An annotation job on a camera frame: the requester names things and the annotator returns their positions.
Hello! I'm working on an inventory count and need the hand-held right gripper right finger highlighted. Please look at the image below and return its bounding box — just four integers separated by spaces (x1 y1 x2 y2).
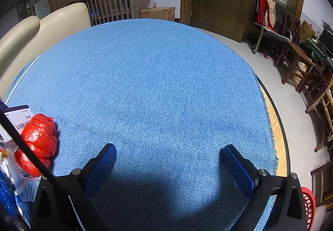
221 144 306 231

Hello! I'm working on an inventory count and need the white board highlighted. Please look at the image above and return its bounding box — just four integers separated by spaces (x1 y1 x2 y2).
35 0 50 19

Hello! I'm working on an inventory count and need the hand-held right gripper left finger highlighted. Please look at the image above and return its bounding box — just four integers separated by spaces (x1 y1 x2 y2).
31 143 117 231

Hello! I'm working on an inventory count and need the cluttered computer desk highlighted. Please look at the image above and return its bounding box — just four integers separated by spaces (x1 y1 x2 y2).
299 36 333 65

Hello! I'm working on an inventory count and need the red plastic basket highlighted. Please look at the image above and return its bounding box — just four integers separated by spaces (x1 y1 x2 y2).
302 187 316 231

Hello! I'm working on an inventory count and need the dark wooden chair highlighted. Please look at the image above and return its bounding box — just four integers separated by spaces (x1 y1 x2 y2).
311 161 333 205

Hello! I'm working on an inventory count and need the large cardboard box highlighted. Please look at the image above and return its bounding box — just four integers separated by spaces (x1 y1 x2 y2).
140 6 176 22

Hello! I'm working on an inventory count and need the metal frame chair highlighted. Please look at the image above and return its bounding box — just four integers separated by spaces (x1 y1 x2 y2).
251 0 292 55

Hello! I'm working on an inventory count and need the red plastic bag bundle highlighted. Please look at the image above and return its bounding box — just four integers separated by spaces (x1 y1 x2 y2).
14 114 58 178

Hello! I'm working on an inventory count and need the dark wooden stool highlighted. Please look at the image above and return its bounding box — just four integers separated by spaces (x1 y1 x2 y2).
274 38 315 86

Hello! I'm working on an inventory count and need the wicker armchair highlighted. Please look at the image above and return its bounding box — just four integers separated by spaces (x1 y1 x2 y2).
306 83 333 153

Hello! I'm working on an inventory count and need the red striped towel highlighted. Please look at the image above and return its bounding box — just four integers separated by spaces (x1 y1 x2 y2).
255 0 277 31

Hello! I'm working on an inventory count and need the white medicine box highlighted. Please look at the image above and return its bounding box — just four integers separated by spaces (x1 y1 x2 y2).
0 105 32 143

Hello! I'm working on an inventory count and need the clear zip bag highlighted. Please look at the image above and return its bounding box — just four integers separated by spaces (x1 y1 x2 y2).
0 143 39 203

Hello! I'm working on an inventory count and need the dark wooden side table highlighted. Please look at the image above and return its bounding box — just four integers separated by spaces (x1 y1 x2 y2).
295 63 331 96

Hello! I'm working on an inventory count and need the black monitor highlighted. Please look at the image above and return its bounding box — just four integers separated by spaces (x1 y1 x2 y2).
319 24 333 52

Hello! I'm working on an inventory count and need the blue tablecloth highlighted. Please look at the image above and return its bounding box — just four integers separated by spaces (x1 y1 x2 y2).
0 18 279 231

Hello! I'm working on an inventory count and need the wooden baby crib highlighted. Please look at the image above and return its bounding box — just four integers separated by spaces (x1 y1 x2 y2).
87 0 150 27

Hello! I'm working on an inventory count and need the carved wooden chair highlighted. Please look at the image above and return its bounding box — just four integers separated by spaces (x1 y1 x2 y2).
282 11 302 44

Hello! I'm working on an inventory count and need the open brown carton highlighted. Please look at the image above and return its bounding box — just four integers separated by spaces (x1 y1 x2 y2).
299 21 315 39

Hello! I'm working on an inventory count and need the round wooden table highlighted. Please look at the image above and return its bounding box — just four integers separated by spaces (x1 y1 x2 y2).
256 77 292 177

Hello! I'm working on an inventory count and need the cream leather sofa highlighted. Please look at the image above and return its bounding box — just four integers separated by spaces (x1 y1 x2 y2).
0 2 91 101

